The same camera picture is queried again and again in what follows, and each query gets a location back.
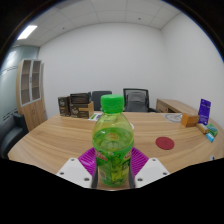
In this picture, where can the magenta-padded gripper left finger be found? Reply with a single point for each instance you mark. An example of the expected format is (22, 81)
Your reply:
(75, 170)

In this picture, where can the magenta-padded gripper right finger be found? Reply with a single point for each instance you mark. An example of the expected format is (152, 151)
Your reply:
(150, 170)

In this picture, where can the green drink bottle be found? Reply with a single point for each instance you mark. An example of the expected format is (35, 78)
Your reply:
(113, 143)

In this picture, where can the flat round red coaster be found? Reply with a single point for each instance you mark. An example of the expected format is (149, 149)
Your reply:
(165, 143)

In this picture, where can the paper with circle print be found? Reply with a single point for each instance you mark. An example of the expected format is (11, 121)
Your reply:
(171, 117)

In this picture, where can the small white round disc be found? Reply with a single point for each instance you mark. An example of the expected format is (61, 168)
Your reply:
(212, 157)

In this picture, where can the large brown carton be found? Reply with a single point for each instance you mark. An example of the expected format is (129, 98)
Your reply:
(80, 106)

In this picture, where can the orange wooden box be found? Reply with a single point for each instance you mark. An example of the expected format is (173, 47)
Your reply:
(190, 120)

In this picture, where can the small dark brown box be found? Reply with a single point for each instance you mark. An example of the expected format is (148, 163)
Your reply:
(63, 106)

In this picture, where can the small tan box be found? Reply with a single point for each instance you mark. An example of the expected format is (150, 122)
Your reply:
(202, 128)

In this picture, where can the wooden side desk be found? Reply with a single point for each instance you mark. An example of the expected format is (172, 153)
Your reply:
(173, 106)

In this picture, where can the small blue packet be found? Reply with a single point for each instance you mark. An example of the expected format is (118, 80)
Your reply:
(210, 137)

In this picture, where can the black mesh-back office chair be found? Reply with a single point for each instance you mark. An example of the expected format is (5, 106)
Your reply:
(136, 100)

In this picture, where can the wooden glass-door shelf cabinet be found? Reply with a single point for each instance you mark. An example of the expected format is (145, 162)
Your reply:
(33, 110)

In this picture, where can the black leather sofa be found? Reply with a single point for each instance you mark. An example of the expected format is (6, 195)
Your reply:
(11, 133)

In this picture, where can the green packet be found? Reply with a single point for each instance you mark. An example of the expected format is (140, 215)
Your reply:
(212, 130)

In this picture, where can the dark solid-back office chair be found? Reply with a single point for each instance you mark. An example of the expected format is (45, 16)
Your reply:
(97, 98)

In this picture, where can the purple pouch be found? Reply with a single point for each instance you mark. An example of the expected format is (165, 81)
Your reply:
(204, 111)

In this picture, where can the ceiling light panel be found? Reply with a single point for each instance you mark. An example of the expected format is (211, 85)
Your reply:
(27, 32)

